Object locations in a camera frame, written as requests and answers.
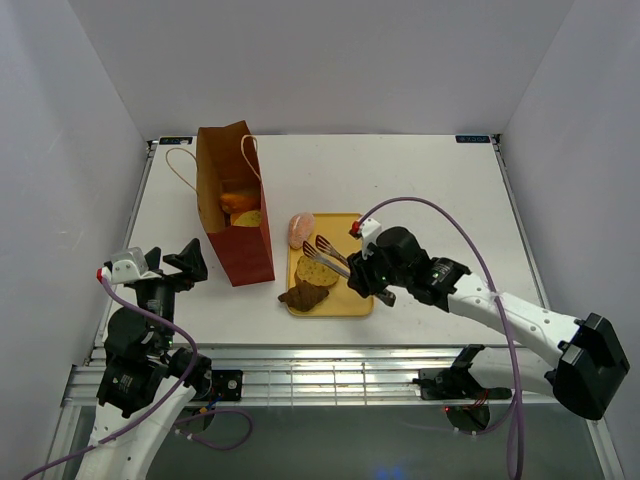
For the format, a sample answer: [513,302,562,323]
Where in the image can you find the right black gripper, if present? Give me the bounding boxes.
[346,240,410,299]

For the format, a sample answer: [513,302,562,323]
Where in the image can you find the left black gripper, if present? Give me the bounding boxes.
[140,236,208,349]

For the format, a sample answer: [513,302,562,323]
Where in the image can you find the metal serving tongs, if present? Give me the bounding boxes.
[302,235,351,280]

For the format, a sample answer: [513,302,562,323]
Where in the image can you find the flower shaped golden bread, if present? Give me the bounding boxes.
[219,188,261,215]

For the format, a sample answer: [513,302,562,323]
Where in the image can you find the orange oval bread loaf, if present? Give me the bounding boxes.
[230,210,262,228]

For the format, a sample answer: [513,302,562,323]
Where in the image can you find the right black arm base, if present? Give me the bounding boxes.
[412,344,512,403]

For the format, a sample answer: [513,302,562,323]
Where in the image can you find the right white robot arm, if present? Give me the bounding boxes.
[348,219,630,420]

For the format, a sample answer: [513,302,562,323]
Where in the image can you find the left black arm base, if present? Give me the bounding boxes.
[184,355,244,403]

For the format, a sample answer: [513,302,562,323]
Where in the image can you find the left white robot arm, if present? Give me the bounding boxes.
[76,239,212,479]

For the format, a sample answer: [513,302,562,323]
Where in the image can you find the seeded bread slice top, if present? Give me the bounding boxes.
[294,256,339,287]

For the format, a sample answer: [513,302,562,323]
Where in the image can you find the pink sugared bread roll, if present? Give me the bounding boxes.
[287,212,315,250]

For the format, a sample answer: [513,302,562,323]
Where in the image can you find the red paper bag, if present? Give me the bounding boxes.
[194,121,275,287]

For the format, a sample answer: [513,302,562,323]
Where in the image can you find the brown chocolate croissant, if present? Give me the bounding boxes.
[277,281,329,313]

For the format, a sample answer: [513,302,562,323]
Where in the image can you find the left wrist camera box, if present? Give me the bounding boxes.
[96,247,161,285]

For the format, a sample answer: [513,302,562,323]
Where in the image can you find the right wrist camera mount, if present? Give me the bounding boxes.
[349,218,382,259]

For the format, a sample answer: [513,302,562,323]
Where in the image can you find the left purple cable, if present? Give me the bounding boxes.
[19,279,254,480]

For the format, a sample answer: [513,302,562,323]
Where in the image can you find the purple cable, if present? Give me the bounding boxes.
[358,196,526,480]
[19,279,254,480]

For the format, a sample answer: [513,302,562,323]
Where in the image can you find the aluminium frame rail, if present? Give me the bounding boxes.
[62,344,601,407]

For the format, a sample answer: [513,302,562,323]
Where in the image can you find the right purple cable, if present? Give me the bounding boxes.
[358,196,526,480]

